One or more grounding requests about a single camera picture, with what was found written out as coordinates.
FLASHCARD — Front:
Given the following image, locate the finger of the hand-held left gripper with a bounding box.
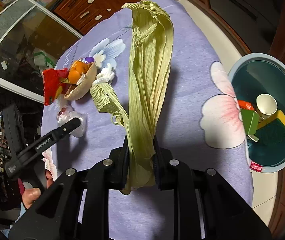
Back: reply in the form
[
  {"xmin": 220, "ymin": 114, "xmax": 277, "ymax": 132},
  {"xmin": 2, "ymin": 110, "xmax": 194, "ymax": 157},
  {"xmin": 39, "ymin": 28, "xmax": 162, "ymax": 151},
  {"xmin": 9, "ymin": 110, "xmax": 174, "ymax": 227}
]
[{"xmin": 54, "ymin": 117, "xmax": 81, "ymax": 139}]

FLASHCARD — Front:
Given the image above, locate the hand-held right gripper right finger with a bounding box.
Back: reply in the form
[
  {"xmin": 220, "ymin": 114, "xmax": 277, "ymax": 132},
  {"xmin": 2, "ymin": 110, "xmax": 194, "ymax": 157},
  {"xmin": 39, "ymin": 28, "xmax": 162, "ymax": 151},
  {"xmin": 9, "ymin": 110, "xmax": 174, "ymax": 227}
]
[{"xmin": 153, "ymin": 135, "xmax": 272, "ymax": 240}]

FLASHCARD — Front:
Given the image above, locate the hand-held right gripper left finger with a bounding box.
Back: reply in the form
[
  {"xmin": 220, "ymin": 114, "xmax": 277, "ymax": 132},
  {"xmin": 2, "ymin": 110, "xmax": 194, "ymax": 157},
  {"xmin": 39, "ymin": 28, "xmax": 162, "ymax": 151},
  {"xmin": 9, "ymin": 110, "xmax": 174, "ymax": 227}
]
[{"xmin": 9, "ymin": 135, "xmax": 130, "ymax": 240}]

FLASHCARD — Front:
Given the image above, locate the clear plastic wrap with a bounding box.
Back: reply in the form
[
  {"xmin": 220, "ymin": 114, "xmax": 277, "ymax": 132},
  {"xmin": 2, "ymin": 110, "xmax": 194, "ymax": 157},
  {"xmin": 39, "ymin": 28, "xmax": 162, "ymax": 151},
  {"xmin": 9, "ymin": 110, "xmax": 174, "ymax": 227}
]
[{"xmin": 56, "ymin": 97, "xmax": 87, "ymax": 138}]

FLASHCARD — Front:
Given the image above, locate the tan bowl-shaped fruit shell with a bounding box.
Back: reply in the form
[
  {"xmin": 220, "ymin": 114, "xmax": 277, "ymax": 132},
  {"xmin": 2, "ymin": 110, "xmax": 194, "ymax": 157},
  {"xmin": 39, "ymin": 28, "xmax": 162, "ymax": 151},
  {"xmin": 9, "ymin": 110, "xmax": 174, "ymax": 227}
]
[{"xmin": 64, "ymin": 62, "xmax": 98, "ymax": 101}]

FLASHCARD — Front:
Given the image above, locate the red snack bag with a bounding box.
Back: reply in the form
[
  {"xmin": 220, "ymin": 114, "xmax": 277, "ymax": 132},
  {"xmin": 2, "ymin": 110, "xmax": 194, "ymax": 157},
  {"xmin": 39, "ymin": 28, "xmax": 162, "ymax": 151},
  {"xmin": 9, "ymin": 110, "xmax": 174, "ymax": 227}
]
[{"xmin": 42, "ymin": 68, "xmax": 70, "ymax": 106}]

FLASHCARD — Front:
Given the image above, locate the short pale green corn husk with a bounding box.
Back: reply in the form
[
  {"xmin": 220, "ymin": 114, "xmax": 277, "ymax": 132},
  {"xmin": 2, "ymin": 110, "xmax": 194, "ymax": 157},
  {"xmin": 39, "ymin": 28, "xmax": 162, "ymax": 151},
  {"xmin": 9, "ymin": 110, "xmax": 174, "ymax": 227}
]
[{"xmin": 90, "ymin": 82, "xmax": 130, "ymax": 130}]

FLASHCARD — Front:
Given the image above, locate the orange fruit peel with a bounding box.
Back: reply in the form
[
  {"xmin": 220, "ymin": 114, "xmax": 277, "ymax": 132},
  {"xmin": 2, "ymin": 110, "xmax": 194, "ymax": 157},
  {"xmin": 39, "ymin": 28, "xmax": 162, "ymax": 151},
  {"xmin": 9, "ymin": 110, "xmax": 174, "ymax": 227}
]
[{"xmin": 68, "ymin": 60, "xmax": 93, "ymax": 84}]

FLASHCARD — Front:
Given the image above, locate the white tissue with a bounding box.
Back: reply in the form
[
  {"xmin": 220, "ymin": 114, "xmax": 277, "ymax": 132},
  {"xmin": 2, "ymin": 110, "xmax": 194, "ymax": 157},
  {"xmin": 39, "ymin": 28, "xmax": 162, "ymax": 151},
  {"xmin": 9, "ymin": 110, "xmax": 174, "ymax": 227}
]
[{"xmin": 92, "ymin": 64, "xmax": 115, "ymax": 85}]

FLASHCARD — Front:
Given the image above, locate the long pale green corn husk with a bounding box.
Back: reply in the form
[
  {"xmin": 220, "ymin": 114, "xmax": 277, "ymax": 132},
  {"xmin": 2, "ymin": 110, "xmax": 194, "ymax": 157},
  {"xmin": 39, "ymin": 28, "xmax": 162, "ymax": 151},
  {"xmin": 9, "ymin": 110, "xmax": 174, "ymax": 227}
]
[{"xmin": 121, "ymin": 0, "xmax": 174, "ymax": 195}]

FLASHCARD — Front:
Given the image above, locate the green and white carton box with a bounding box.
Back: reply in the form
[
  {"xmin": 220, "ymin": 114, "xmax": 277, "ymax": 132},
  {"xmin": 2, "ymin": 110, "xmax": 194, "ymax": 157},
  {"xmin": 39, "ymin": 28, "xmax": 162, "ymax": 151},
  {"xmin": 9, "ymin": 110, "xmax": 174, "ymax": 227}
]
[{"xmin": 241, "ymin": 109, "xmax": 260, "ymax": 142}]

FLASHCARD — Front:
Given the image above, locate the red orange snack packet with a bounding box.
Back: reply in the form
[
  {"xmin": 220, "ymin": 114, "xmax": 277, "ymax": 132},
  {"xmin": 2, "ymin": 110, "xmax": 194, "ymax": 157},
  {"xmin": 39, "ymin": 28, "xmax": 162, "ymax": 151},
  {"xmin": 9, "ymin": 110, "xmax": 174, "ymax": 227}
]
[{"xmin": 238, "ymin": 99, "xmax": 257, "ymax": 112}]

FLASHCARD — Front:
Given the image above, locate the green yellow scouring sponge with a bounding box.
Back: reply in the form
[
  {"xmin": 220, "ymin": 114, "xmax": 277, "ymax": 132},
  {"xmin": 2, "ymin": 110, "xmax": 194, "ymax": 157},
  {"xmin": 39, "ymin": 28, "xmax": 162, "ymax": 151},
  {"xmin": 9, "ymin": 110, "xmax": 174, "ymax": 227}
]
[{"xmin": 254, "ymin": 109, "xmax": 285, "ymax": 147}]

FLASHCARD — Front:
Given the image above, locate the white paper cup green print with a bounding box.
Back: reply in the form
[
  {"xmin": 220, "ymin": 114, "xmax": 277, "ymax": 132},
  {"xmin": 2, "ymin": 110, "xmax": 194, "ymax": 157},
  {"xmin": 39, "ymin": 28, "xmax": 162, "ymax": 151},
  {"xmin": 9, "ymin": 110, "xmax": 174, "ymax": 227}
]
[{"xmin": 256, "ymin": 94, "xmax": 278, "ymax": 120}]

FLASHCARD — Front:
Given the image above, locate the teal bin light blue rim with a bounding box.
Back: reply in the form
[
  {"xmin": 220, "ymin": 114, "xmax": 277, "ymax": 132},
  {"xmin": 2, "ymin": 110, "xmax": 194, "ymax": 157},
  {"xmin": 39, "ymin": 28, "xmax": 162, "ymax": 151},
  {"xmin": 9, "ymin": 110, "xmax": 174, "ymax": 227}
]
[{"xmin": 228, "ymin": 52, "xmax": 285, "ymax": 174}]

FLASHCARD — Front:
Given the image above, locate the person's left hand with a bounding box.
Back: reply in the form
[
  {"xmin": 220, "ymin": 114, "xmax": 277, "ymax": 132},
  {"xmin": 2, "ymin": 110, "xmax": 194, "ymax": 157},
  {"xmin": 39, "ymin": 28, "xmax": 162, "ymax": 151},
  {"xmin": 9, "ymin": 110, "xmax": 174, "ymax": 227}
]
[{"xmin": 21, "ymin": 170, "xmax": 54, "ymax": 209}]

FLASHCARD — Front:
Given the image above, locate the white green plastic bag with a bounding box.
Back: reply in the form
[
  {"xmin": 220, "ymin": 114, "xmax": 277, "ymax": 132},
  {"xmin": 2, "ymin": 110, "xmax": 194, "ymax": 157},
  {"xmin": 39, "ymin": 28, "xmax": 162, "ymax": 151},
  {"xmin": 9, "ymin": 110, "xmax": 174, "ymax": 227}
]
[{"xmin": 34, "ymin": 51, "xmax": 54, "ymax": 68}]

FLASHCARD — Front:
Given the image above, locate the purple floral tablecloth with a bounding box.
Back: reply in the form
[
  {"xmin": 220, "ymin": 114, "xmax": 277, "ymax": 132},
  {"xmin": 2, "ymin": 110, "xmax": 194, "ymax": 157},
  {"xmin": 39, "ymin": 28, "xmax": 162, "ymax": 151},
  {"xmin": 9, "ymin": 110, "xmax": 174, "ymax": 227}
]
[{"xmin": 41, "ymin": 0, "xmax": 254, "ymax": 240}]

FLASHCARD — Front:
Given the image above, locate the glass sliding door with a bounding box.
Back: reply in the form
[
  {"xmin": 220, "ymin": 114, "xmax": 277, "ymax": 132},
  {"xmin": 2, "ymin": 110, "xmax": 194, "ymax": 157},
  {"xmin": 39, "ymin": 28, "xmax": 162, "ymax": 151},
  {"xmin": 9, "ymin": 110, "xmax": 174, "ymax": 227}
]
[{"xmin": 0, "ymin": 0, "xmax": 83, "ymax": 98}]

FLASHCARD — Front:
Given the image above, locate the wooden drawer cabinet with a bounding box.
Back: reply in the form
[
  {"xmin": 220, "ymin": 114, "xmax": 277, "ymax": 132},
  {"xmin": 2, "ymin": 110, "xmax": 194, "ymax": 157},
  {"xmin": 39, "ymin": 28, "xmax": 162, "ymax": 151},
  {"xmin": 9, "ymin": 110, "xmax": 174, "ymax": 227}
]
[{"xmin": 54, "ymin": 0, "xmax": 183, "ymax": 34}]

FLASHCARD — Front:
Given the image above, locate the built-in black oven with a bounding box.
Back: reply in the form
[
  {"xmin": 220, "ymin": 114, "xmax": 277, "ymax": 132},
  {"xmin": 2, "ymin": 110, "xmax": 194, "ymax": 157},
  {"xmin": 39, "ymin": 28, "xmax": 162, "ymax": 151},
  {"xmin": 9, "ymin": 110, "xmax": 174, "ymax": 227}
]
[{"xmin": 206, "ymin": 0, "xmax": 283, "ymax": 28}]

